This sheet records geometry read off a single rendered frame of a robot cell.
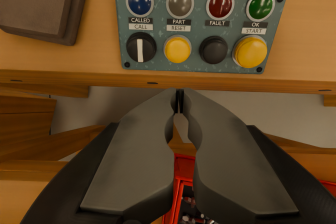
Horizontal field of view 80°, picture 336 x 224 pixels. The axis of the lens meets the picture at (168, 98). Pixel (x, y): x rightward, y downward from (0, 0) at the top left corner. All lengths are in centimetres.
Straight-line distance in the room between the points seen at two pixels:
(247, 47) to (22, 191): 32
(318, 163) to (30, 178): 43
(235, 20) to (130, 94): 98
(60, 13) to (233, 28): 17
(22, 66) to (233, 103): 105
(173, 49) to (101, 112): 101
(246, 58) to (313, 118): 120
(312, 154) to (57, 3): 40
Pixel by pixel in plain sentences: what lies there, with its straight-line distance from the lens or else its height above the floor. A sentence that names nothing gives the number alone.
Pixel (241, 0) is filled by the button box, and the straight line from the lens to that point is 20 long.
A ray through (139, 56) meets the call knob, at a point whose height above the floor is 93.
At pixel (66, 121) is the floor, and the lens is 125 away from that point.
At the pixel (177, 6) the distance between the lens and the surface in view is 19.
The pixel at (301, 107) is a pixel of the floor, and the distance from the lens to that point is 135.
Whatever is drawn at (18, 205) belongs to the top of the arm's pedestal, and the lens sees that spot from 36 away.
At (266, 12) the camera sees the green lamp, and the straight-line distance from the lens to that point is 21.
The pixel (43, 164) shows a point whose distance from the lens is 50.
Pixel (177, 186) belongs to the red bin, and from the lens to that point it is 22.
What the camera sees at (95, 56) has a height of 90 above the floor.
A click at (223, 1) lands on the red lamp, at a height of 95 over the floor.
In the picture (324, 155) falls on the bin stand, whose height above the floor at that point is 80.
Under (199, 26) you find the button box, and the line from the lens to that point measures 20.
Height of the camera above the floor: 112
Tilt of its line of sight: 87 degrees down
